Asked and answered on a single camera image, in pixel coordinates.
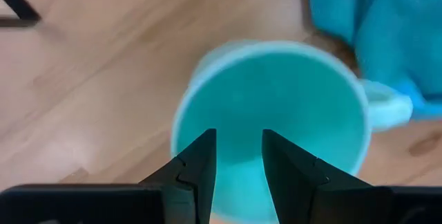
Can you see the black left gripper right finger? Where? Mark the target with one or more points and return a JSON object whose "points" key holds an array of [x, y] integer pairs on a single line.
{"points": [[293, 182]]}

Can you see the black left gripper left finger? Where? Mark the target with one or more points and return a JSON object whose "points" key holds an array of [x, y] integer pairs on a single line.
{"points": [[197, 168]]}

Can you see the wooden shelf with black legs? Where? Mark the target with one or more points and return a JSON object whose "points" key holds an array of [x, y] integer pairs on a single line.
{"points": [[17, 4]]}

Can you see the blue towel cloth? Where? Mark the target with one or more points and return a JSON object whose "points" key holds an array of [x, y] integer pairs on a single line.
{"points": [[397, 27]]}

